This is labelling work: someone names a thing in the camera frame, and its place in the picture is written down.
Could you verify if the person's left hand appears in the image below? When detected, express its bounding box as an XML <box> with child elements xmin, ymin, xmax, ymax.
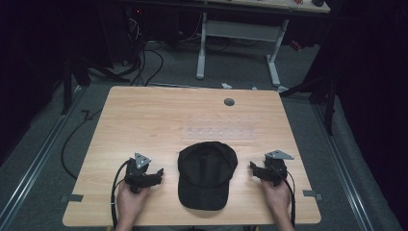
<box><xmin>115</xmin><ymin>182</ymin><xmax>152</xmax><ymax>225</ymax></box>

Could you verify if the black baseball cap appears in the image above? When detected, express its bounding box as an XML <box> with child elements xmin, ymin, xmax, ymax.
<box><xmin>177</xmin><ymin>141</ymin><xmax>239</xmax><ymax>212</ymax></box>

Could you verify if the black metal stand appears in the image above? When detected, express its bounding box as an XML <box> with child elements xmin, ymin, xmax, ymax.
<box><xmin>60</xmin><ymin>54</ymin><xmax>131</xmax><ymax>116</ymax></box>
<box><xmin>279</xmin><ymin>68</ymin><xmax>339</xmax><ymax>137</ymax></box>

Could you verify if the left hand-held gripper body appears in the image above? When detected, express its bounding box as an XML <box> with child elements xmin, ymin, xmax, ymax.
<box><xmin>123</xmin><ymin>152</ymin><xmax>154</xmax><ymax>194</ymax></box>

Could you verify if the person's right hand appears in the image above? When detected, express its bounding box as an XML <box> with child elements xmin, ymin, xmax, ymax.
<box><xmin>260</xmin><ymin>178</ymin><xmax>293</xmax><ymax>223</ymax></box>

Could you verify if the grey tape strip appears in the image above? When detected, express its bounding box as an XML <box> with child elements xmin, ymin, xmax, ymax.
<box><xmin>60</xmin><ymin>193</ymin><xmax>85</xmax><ymax>203</ymax></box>
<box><xmin>302</xmin><ymin>189</ymin><xmax>323</xmax><ymax>202</ymax></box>

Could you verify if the black floor cable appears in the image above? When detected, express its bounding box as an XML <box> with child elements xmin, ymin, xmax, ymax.
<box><xmin>60</xmin><ymin>109</ymin><xmax>104</xmax><ymax>181</ymax></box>

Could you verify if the desk with white metal legs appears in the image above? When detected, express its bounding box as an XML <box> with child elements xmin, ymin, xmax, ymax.
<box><xmin>150</xmin><ymin>0</ymin><xmax>332</xmax><ymax>89</ymax></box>

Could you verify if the bundle of black cables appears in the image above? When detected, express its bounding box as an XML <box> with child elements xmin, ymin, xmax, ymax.
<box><xmin>123</xmin><ymin>13</ymin><xmax>166</xmax><ymax>88</ymax></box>

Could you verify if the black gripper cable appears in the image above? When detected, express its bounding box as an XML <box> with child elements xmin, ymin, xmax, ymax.
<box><xmin>110</xmin><ymin>159</ymin><xmax>130</xmax><ymax>231</ymax></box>
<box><xmin>282</xmin><ymin>168</ymin><xmax>297</xmax><ymax>229</ymax></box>

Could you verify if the metal floor rail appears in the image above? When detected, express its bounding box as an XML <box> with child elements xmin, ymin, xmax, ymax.
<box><xmin>312</xmin><ymin>101</ymin><xmax>375</xmax><ymax>231</ymax></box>
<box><xmin>0</xmin><ymin>86</ymin><xmax>89</xmax><ymax>222</ymax></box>

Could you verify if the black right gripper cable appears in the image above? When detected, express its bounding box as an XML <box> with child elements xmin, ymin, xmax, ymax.
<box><xmin>282</xmin><ymin>168</ymin><xmax>297</xmax><ymax>229</ymax></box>

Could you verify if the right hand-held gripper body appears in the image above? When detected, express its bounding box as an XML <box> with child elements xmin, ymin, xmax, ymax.
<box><xmin>261</xmin><ymin>149</ymin><xmax>295</xmax><ymax>188</ymax></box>

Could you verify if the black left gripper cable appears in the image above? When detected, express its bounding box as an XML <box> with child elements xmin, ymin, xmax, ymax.
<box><xmin>110</xmin><ymin>159</ymin><xmax>130</xmax><ymax>231</ymax></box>

